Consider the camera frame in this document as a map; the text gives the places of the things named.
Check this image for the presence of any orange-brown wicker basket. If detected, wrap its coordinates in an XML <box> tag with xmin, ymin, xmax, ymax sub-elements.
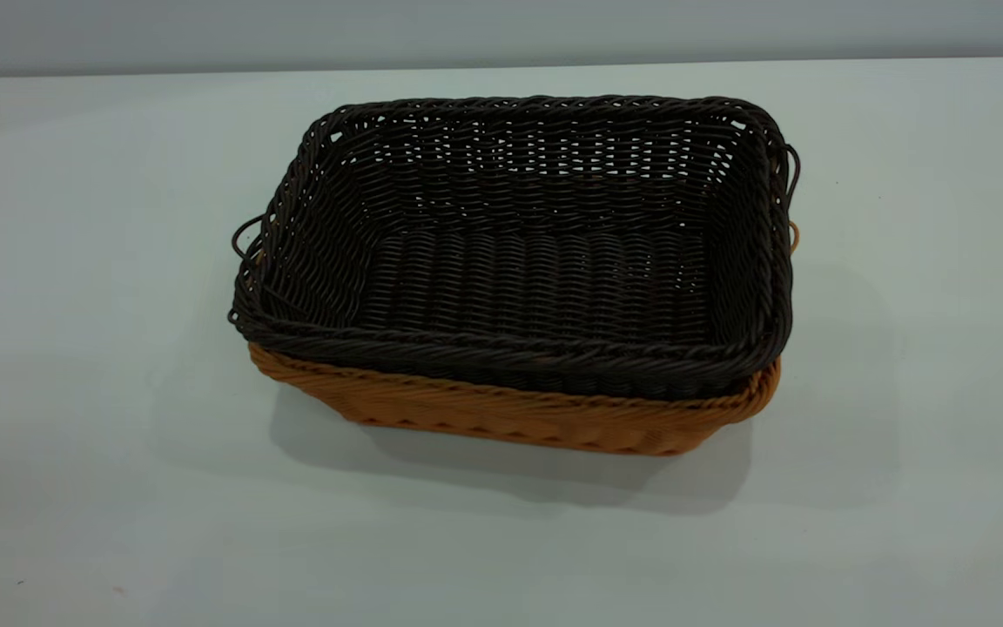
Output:
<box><xmin>247</xmin><ymin>219</ymin><xmax>802</xmax><ymax>457</ymax></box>

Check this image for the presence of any dark brown wicker basket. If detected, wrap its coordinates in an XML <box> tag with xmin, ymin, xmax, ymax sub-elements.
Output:
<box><xmin>228</xmin><ymin>94</ymin><xmax>802</xmax><ymax>401</ymax></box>

